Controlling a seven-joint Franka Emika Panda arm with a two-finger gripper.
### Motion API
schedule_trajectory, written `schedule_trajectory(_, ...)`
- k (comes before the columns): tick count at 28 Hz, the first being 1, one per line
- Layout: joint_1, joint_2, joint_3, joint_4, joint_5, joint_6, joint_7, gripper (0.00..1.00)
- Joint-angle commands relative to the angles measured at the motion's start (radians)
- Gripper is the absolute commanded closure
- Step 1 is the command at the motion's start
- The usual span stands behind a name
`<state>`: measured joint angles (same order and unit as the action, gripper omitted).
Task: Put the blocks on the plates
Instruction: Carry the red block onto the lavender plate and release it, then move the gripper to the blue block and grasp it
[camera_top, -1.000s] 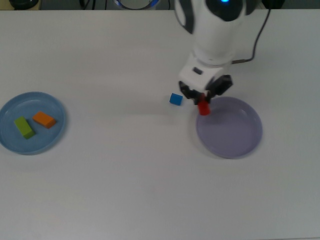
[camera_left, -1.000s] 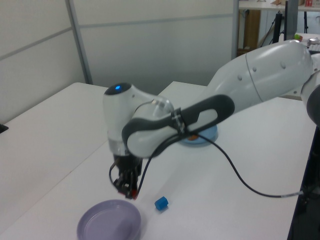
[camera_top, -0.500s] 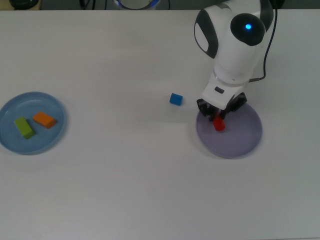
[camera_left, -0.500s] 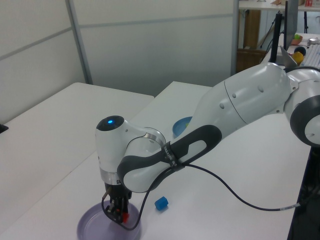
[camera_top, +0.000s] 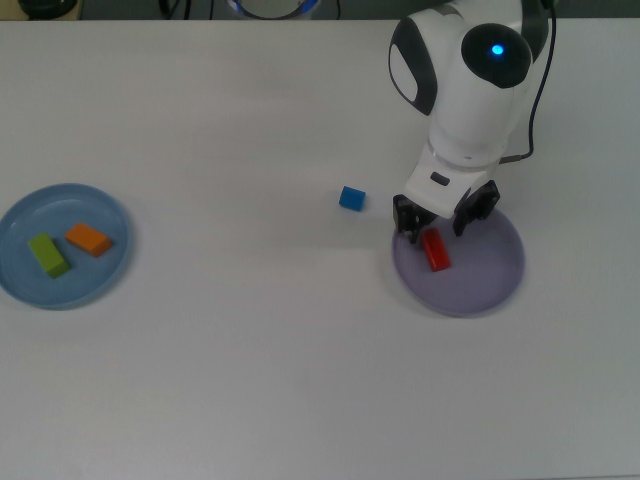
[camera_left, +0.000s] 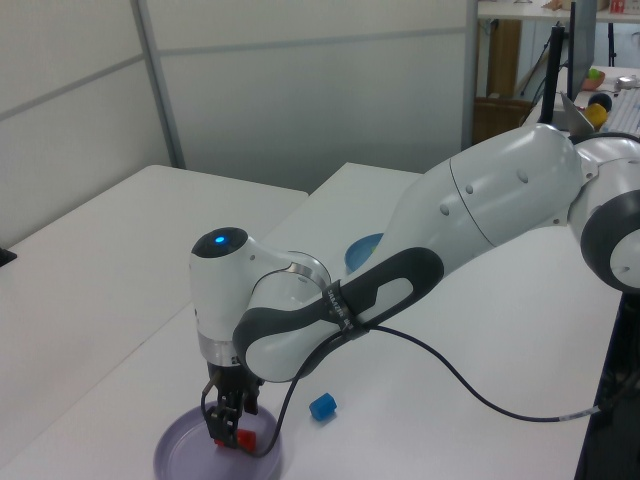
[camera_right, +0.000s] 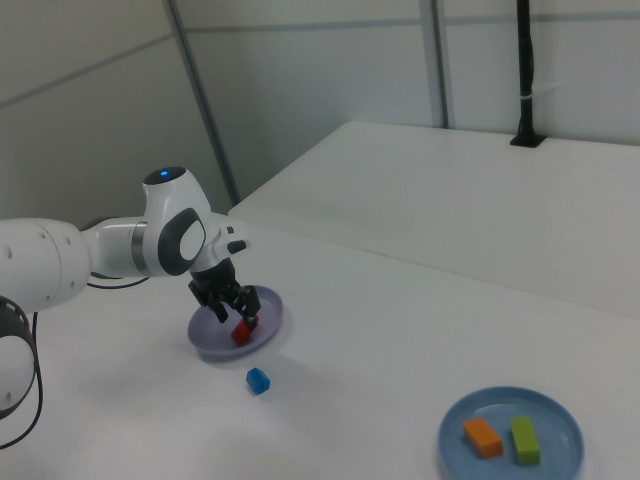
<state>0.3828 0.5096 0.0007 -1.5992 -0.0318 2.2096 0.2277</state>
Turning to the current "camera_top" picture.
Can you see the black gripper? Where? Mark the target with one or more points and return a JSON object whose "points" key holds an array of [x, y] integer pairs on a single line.
{"points": [[465, 205]]}

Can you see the red cylinder block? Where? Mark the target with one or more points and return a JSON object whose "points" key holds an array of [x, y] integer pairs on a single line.
{"points": [[436, 250]]}

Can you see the blue block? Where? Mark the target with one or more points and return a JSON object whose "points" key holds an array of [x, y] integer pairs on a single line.
{"points": [[351, 198]]}

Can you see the orange block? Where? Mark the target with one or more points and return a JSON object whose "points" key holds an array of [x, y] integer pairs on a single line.
{"points": [[89, 239]]}

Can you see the green block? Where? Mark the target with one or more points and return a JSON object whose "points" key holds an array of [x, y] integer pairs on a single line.
{"points": [[48, 255]]}

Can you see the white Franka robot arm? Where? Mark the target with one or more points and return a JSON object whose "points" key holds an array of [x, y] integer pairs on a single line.
{"points": [[470, 110]]}

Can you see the purple plate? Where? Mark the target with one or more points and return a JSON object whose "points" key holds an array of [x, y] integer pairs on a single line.
{"points": [[475, 282]]}

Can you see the blue plate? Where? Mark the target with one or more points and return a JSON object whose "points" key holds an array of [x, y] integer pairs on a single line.
{"points": [[75, 285]]}

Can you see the black round object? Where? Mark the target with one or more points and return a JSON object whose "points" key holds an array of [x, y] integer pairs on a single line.
{"points": [[47, 5]]}

